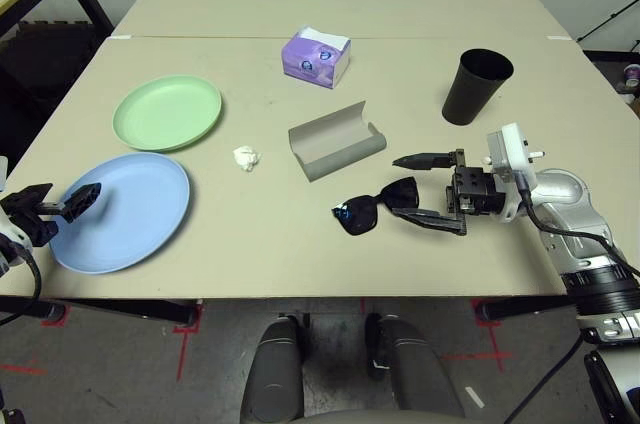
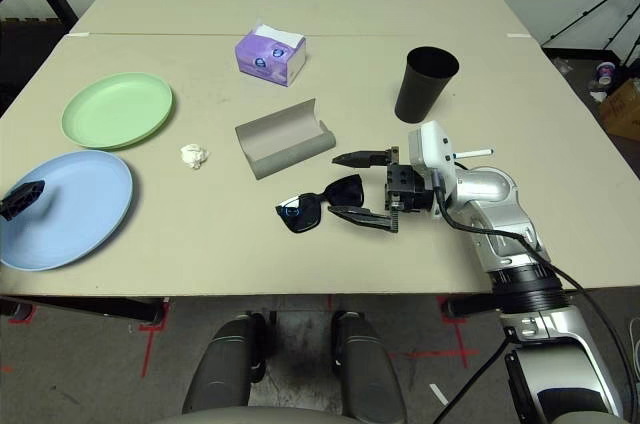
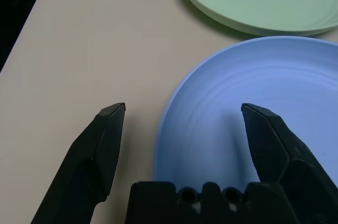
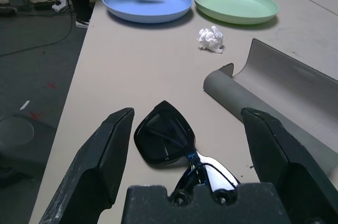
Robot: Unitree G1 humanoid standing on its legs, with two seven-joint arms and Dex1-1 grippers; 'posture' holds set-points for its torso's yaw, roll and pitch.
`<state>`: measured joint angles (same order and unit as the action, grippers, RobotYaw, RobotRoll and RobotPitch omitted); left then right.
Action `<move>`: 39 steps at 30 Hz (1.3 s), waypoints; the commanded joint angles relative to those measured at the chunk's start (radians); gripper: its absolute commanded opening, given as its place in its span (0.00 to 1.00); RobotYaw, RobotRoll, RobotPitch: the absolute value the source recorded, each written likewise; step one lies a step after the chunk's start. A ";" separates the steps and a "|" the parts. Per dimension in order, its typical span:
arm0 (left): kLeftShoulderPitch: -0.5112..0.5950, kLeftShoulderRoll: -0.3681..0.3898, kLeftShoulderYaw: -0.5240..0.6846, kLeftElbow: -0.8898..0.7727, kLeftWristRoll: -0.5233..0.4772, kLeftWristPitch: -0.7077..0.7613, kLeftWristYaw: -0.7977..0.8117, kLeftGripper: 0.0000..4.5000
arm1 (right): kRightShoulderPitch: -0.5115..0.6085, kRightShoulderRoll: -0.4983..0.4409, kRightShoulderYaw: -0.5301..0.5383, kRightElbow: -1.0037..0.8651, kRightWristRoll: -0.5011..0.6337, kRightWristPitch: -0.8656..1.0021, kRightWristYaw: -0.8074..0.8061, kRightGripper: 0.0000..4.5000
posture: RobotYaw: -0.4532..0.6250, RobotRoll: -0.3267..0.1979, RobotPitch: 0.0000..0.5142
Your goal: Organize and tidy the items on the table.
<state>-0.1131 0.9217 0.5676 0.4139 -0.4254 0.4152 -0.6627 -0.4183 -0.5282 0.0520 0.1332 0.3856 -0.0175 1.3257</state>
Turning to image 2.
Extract grey robot leg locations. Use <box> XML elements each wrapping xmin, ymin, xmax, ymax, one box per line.
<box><xmin>331</xmin><ymin>311</ymin><xmax>409</xmax><ymax>424</ymax></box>
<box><xmin>182</xmin><ymin>311</ymin><xmax>269</xmax><ymax>418</ymax></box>

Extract black table base bar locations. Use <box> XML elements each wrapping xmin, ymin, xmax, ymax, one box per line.
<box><xmin>0</xmin><ymin>296</ymin><xmax>169</xmax><ymax>325</ymax></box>
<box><xmin>446</xmin><ymin>288</ymin><xmax>506</xmax><ymax>318</ymax></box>

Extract brown cardboard box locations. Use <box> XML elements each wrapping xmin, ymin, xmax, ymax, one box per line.
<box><xmin>598</xmin><ymin>78</ymin><xmax>640</xmax><ymax>143</ymax></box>

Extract black sunglasses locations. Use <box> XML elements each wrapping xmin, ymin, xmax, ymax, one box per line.
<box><xmin>274</xmin><ymin>174</ymin><xmax>371</xmax><ymax>235</ymax></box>

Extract white tissue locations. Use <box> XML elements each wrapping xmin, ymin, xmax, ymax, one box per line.
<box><xmin>179</xmin><ymin>143</ymin><xmax>210</xmax><ymax>171</ymax></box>

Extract blue plastic plate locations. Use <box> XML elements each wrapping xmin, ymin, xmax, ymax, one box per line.
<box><xmin>0</xmin><ymin>149</ymin><xmax>135</xmax><ymax>273</ymax></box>

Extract purple tissue pack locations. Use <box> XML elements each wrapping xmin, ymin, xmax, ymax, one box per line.
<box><xmin>234</xmin><ymin>21</ymin><xmax>308</xmax><ymax>89</ymax></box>

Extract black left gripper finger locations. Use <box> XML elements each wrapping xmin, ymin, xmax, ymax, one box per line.
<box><xmin>0</xmin><ymin>179</ymin><xmax>47</xmax><ymax>221</ymax></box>

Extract small white rod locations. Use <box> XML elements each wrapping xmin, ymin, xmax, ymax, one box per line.
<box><xmin>452</xmin><ymin>147</ymin><xmax>495</xmax><ymax>161</ymax></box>

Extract small purple white cup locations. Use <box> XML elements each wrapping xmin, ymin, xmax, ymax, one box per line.
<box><xmin>594</xmin><ymin>61</ymin><xmax>617</xmax><ymax>88</ymax></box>

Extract black tripod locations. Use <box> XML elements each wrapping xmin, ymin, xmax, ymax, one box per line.
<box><xmin>542</xmin><ymin>0</ymin><xmax>640</xmax><ymax>68</ymax></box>

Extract black foam floor mat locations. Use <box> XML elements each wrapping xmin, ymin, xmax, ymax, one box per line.
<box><xmin>0</xmin><ymin>16</ymin><xmax>71</xmax><ymax>110</ymax></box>

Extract black plastic cup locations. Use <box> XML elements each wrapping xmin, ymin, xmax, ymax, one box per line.
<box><xmin>394</xmin><ymin>45</ymin><xmax>460</xmax><ymax>124</ymax></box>

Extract green plastic plate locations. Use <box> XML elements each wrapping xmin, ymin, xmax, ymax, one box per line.
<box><xmin>60</xmin><ymin>72</ymin><xmax>176</xmax><ymax>152</ymax></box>

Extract grey glasses case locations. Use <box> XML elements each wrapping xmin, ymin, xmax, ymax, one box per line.
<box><xmin>234</xmin><ymin>97</ymin><xmax>336</xmax><ymax>181</ymax></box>

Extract grey robot left leg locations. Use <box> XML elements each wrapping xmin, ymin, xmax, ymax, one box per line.
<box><xmin>182</xmin><ymin>311</ymin><xmax>269</xmax><ymax>418</ymax></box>

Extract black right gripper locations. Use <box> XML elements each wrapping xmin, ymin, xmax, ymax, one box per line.
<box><xmin>327</xmin><ymin>146</ymin><xmax>436</xmax><ymax>235</ymax></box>

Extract grey robot right leg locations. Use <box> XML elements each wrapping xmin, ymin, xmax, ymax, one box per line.
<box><xmin>331</xmin><ymin>311</ymin><xmax>409</xmax><ymax>424</ymax></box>

